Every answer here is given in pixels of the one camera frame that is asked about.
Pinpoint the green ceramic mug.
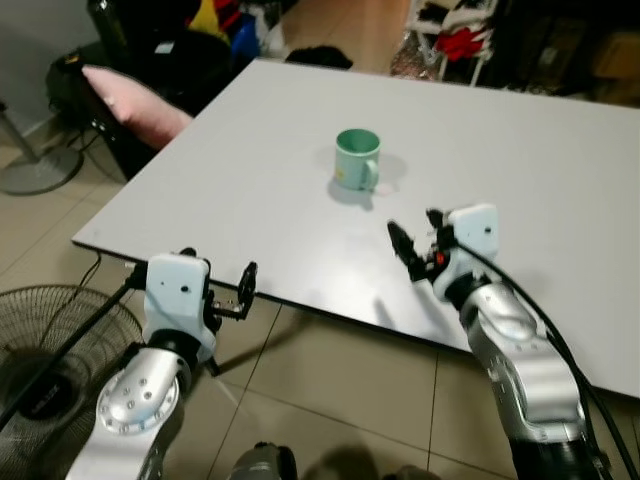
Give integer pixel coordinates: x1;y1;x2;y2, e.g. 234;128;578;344
334;128;383;193

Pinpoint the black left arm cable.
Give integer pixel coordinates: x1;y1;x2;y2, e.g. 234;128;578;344
0;283;148;429

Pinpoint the black bag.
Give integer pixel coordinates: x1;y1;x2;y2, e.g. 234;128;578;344
88;0;253;106

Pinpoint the yellow item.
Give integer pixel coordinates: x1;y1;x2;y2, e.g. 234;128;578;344
190;0;227;37

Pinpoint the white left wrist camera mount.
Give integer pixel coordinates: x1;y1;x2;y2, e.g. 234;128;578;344
143;253;217;363

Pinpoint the grey round stand base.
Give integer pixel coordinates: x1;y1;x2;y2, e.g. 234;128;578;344
0;100;85;197

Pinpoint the blue item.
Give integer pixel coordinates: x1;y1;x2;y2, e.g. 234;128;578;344
230;14;264;57

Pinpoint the red item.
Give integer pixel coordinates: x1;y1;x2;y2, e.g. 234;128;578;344
438;28;488;63

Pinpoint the white shoe rack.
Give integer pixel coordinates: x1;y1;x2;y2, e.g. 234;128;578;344
405;0;501;87

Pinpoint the small black pouch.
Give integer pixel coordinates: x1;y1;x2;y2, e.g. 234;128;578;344
284;45;354;72

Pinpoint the pink pillow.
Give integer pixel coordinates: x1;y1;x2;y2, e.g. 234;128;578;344
80;65;195;151

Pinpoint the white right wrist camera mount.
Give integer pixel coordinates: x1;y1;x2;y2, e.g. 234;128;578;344
432;204;500;298

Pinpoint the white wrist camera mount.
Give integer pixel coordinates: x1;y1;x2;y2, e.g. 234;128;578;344
143;253;217;363
432;204;500;298

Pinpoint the grey robot left leg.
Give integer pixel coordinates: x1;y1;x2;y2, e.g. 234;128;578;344
228;442;299;480

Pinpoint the brown cardboard box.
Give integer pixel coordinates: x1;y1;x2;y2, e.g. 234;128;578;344
590;30;640;107

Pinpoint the black floor fan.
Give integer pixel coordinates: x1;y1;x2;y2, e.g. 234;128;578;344
0;285;145;480

